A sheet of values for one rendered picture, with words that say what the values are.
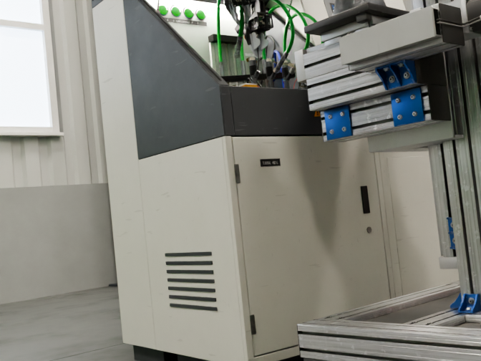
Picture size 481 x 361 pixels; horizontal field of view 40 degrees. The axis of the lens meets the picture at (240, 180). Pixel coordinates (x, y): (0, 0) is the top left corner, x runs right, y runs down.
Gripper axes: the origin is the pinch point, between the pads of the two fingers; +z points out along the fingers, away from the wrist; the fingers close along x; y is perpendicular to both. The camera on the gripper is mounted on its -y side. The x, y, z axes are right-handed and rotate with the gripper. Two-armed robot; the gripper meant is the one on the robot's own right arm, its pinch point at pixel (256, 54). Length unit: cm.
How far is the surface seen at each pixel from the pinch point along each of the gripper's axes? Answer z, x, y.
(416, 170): 49, 55, 23
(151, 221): 58, -35, -29
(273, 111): 26.0, -14.3, 23.0
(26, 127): -42, 51, -399
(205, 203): 54, -35, 8
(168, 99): 16.0, -35.0, -8.4
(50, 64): -102, 79, -401
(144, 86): 7.6, -35.0, -24.2
